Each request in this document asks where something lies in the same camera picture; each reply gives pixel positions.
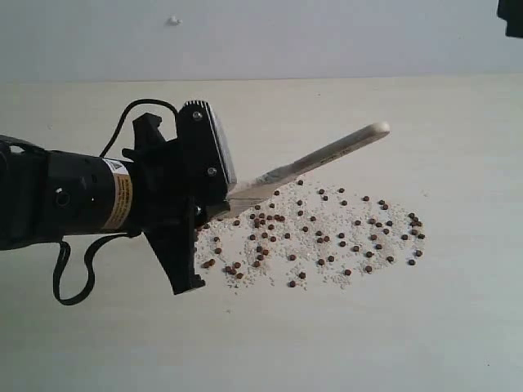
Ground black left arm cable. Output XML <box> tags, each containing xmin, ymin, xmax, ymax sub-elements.
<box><xmin>51</xmin><ymin>97</ymin><xmax>181</xmax><ymax>306</ymax></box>

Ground white wooden paint brush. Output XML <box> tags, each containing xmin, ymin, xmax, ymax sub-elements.
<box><xmin>213</xmin><ymin>122</ymin><xmax>391</xmax><ymax>221</ymax></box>

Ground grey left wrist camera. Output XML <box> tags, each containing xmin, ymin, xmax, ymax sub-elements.
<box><xmin>177</xmin><ymin>100</ymin><xmax>237</xmax><ymax>205</ymax></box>

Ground small white wall fixture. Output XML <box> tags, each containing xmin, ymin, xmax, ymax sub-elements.
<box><xmin>166</xmin><ymin>16</ymin><xmax>182</xmax><ymax>26</ymax></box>

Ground brown beans and rice grains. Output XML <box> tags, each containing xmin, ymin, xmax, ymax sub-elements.
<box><xmin>195</xmin><ymin>178</ymin><xmax>426</xmax><ymax>293</ymax></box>

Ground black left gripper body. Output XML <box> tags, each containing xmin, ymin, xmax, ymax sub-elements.
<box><xmin>100</xmin><ymin>113</ymin><xmax>196</xmax><ymax>235</ymax></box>

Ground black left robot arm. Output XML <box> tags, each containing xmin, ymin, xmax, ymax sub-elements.
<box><xmin>1</xmin><ymin>105</ymin><xmax>236</xmax><ymax>305</ymax></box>

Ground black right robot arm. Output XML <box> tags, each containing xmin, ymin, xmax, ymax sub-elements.
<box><xmin>497</xmin><ymin>0</ymin><xmax>523</xmax><ymax>39</ymax></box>

